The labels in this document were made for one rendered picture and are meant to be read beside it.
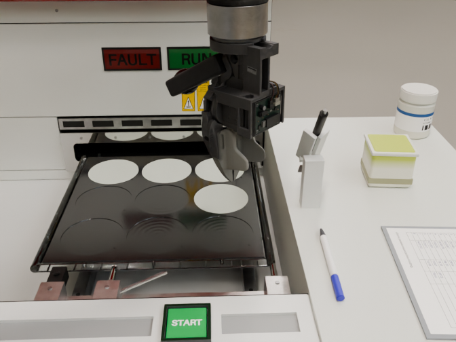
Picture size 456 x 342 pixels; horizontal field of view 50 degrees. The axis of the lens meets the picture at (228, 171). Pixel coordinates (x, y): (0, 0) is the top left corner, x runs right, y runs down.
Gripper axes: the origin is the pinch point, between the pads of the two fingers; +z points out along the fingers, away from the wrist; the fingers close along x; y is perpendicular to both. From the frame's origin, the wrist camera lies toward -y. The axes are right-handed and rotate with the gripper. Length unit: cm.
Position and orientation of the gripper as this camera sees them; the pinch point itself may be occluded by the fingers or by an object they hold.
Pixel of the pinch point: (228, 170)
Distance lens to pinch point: 72.8
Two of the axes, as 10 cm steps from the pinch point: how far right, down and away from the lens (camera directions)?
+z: 0.2, 8.7, 4.9
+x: 6.7, -3.7, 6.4
